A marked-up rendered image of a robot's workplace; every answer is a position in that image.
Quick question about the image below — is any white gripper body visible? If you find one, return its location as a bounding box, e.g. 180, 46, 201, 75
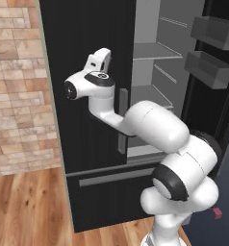
88, 47, 113, 73

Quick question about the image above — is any black closed fridge door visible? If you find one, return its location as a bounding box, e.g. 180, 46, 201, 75
38, 0, 138, 176

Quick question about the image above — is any grey fridge shelf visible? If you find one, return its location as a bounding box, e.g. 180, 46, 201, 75
130, 84, 175, 111
133, 41, 184, 62

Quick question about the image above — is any black fridge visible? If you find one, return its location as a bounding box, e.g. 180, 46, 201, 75
35, 0, 229, 234

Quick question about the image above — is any grey door bin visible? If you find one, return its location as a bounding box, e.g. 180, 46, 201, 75
184, 50, 229, 90
190, 15, 229, 52

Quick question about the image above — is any black open fridge door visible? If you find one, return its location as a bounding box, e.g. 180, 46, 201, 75
180, 0, 229, 181

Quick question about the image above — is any black freezer drawer front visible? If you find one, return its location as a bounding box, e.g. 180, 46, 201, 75
65, 159, 164, 234

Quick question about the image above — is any small red block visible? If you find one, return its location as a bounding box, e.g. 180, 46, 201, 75
212, 207, 223, 221

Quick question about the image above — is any grey fridge door handle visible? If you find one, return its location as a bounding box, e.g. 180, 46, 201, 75
117, 87, 129, 156

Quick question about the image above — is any grey freezer drawer handle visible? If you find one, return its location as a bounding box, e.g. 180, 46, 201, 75
78, 167, 157, 188

